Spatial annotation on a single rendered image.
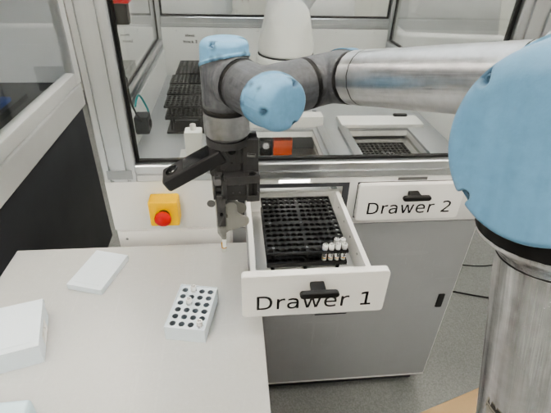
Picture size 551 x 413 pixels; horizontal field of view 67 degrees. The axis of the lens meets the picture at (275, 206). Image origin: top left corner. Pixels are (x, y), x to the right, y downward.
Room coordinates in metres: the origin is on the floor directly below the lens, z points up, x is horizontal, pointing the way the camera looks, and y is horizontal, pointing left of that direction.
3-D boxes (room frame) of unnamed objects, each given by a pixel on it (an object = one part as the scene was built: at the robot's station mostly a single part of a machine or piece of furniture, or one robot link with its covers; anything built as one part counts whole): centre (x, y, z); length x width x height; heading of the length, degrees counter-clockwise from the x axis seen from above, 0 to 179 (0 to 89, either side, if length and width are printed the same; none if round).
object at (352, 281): (0.60, -0.08, 0.87); 0.29 x 0.02 x 0.11; 97
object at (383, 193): (0.95, -0.36, 0.87); 0.29 x 0.02 x 0.11; 97
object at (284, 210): (0.80, -0.06, 0.87); 0.22 x 0.18 x 0.06; 7
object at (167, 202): (0.86, 0.28, 0.88); 0.07 x 0.05 x 0.07; 97
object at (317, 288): (0.57, -0.09, 0.91); 0.07 x 0.04 x 0.01; 97
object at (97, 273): (0.75, 0.42, 0.77); 0.13 x 0.09 x 0.02; 169
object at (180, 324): (0.62, 0.17, 0.78); 0.12 x 0.08 x 0.04; 175
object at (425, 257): (1.40, -0.04, 0.40); 1.03 x 0.95 x 0.80; 97
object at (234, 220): (0.63, 0.08, 1.02); 0.06 x 0.03 x 0.09; 101
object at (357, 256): (0.81, -0.06, 0.86); 0.40 x 0.26 x 0.06; 7
